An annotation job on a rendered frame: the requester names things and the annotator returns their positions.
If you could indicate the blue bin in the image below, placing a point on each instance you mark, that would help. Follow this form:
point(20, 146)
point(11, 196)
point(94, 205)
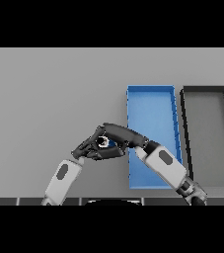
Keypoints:
point(151, 115)

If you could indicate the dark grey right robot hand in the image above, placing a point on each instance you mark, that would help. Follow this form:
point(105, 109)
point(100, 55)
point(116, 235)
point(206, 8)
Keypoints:
point(123, 135)

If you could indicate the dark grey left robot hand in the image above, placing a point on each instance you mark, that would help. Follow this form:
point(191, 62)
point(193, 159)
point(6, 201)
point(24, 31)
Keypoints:
point(85, 147)

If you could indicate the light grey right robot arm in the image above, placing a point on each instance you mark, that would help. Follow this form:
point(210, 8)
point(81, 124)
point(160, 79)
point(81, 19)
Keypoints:
point(169, 171)

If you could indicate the dark grey bin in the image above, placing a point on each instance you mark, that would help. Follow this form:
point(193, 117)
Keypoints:
point(209, 138)

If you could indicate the blue pipe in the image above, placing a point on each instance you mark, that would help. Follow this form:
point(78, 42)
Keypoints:
point(103, 142)

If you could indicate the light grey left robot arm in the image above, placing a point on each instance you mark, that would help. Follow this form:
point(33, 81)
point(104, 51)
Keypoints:
point(63, 179)

